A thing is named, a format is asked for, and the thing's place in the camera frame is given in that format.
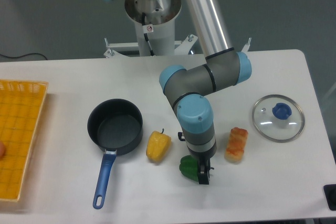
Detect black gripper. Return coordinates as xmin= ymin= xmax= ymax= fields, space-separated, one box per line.
xmin=177 ymin=132 xmax=217 ymax=185

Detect green bell pepper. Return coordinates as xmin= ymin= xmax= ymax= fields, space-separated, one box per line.
xmin=179 ymin=155 xmax=199 ymax=183

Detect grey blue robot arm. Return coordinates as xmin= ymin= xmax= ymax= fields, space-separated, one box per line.
xmin=108 ymin=0 xmax=251 ymax=185

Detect toasted bread piece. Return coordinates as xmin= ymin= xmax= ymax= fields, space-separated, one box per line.
xmin=224 ymin=127 xmax=248 ymax=163

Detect yellow bell pepper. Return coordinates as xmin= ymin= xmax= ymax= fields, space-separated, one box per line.
xmin=146 ymin=129 xmax=171 ymax=163

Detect glass lid blue knob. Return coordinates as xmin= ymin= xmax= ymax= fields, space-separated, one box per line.
xmin=251 ymin=94 xmax=306 ymax=143

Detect black device at table edge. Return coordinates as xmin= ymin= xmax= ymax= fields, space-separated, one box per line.
xmin=323 ymin=184 xmax=336 ymax=211

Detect yellow plastic basket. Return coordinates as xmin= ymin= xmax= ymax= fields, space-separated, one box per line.
xmin=1 ymin=79 xmax=48 ymax=202

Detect black pot blue handle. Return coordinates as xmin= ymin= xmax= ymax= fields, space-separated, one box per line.
xmin=87 ymin=99 xmax=143 ymax=209

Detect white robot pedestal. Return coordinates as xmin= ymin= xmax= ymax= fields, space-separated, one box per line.
xmin=103 ymin=0 xmax=252 ymax=58

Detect black cable on floor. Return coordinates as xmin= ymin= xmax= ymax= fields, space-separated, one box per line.
xmin=0 ymin=52 xmax=48 ymax=60

